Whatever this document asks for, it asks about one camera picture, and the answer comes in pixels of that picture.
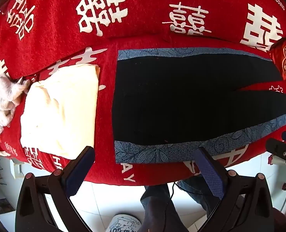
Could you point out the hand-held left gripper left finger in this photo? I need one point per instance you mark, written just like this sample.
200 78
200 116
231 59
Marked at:
79 170

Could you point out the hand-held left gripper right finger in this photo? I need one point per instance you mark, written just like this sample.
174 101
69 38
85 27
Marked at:
212 176

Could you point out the black pants with blue trim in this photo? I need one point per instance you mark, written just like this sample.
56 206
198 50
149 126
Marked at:
181 96

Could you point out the person's legs in jeans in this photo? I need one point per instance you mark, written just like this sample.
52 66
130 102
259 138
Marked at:
157 205

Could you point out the cream folded cloth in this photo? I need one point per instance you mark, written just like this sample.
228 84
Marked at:
60 111

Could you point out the white printed slipper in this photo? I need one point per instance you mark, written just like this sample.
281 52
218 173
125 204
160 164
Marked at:
124 223

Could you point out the white fluffy towel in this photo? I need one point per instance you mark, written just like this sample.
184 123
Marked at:
2 96

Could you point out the red printed blanket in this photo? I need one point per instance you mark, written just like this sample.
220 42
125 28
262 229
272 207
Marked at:
138 31

